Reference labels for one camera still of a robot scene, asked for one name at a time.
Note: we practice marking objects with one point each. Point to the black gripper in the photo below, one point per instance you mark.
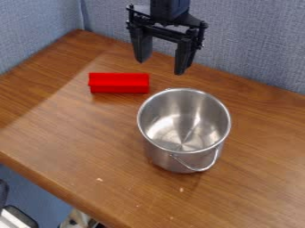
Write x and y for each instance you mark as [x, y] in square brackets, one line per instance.
[166, 12]

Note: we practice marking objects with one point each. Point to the red rectangular block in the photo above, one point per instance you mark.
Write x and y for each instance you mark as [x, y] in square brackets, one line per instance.
[134, 83]

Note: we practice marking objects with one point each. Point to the shiny metal pot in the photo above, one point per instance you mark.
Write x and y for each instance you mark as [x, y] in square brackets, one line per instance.
[185, 124]

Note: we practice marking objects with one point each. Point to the white object under table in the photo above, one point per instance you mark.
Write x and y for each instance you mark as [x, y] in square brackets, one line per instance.
[79, 220]

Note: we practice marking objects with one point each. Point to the grey device below table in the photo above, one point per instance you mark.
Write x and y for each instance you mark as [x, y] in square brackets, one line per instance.
[14, 218]

